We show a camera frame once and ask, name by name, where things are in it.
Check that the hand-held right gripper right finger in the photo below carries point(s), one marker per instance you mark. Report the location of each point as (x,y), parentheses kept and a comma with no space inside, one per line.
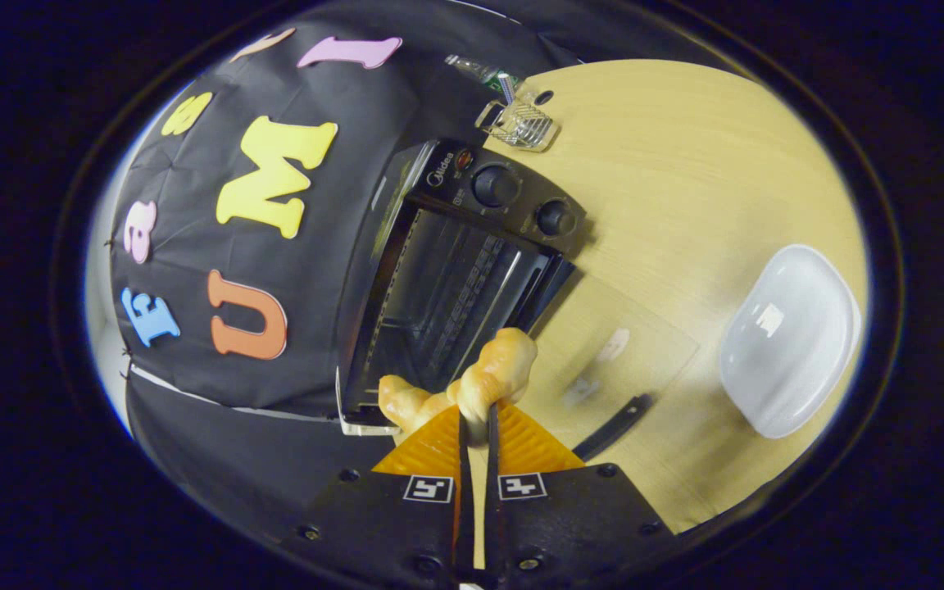
(492,508)

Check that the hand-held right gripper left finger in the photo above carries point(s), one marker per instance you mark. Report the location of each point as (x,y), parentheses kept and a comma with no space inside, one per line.
(465,508)

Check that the golden bread roll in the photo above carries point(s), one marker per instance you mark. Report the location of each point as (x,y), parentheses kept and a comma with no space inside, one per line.
(496,373)

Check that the black electric oven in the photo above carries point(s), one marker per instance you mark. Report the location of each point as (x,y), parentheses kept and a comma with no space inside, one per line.
(521,205)

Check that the white oval plate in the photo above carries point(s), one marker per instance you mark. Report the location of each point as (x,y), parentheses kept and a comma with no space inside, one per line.
(791,336)

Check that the black round table grommet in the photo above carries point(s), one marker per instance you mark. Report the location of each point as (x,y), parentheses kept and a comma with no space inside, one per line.
(544,97)

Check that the black backdrop cloth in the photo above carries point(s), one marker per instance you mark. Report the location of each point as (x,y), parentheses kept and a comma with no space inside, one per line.
(324,98)

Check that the clear plastic water bottle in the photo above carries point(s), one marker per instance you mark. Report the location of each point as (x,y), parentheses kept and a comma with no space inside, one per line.
(484,74)

